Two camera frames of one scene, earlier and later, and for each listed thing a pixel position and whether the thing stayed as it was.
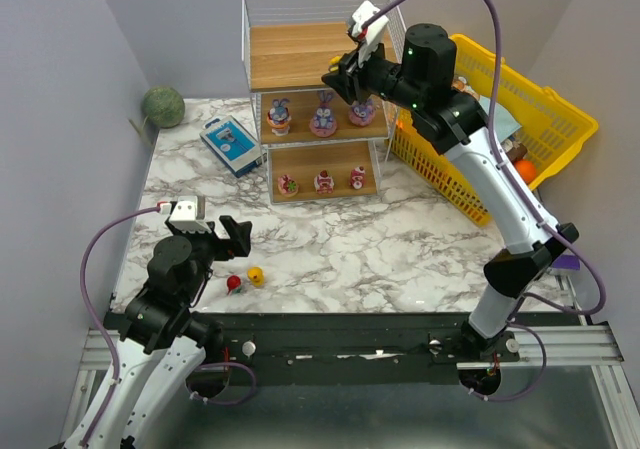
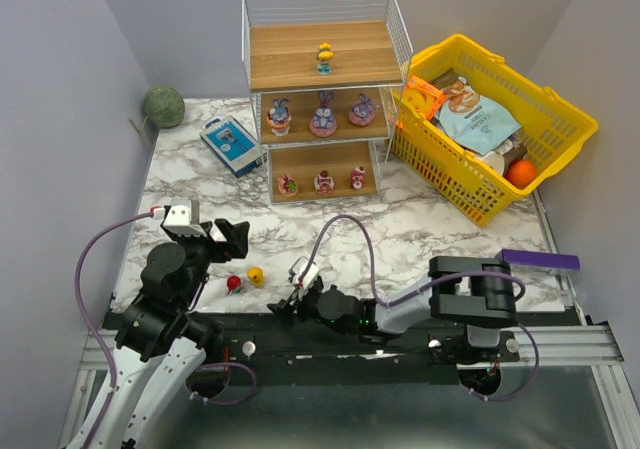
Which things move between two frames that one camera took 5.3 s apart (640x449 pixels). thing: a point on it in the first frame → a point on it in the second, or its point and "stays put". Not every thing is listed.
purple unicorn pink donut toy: (362, 114) stays put
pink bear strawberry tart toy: (287, 186) stays put
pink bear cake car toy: (324, 183) stays put
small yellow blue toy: (334, 62) → (325, 55)
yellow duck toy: (256, 276) stays put
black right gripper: (353, 76) → (293, 300)
